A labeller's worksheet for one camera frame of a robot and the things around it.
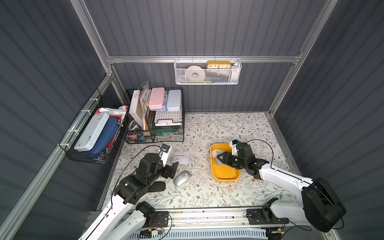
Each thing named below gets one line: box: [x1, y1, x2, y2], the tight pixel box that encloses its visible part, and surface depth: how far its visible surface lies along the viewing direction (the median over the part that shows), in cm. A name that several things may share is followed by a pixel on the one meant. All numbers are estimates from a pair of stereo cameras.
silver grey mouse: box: [173, 170, 191, 187], surface depth 89 cm
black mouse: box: [147, 181, 166, 193], surface depth 86 cm
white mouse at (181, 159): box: [170, 155, 189, 165], surface depth 96 cm
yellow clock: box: [206, 60, 232, 69], surface depth 90 cm
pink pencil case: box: [148, 87, 166, 110], surface depth 96 cm
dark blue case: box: [81, 116, 120, 156], surface depth 68 cm
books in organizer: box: [128, 80, 152, 130], surface depth 92 cm
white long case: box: [74, 112, 110, 152], surface depth 68 cm
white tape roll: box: [186, 65, 206, 81], surface depth 86 cm
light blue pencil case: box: [166, 89, 182, 111], surface depth 98 cm
